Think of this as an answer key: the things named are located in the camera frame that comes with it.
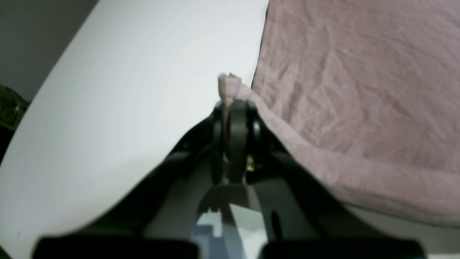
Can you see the mauve T-shirt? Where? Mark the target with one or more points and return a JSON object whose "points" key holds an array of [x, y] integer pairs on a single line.
{"points": [[366, 95]]}

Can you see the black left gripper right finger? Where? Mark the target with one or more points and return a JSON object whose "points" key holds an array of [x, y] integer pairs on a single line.
{"points": [[302, 219]]}

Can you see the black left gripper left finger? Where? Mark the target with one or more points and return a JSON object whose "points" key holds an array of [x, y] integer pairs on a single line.
{"points": [[155, 220]]}

